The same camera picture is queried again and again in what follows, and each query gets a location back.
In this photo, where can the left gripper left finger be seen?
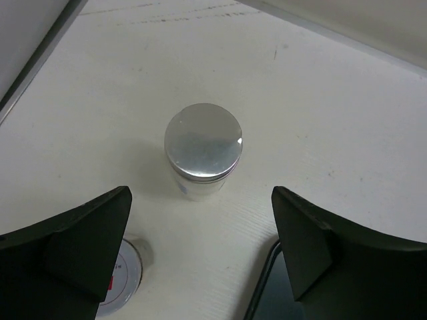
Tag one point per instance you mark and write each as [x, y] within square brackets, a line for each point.
[61, 267]

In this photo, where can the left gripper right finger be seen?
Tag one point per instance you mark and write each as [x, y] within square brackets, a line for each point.
[339, 269]

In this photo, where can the silver lid salt jar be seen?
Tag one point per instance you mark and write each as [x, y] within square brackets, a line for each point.
[203, 144]

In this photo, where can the white lid small spice jar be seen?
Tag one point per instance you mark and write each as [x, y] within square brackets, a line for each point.
[134, 260]

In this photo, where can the black plastic tray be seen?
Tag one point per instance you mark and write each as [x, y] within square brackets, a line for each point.
[273, 298]

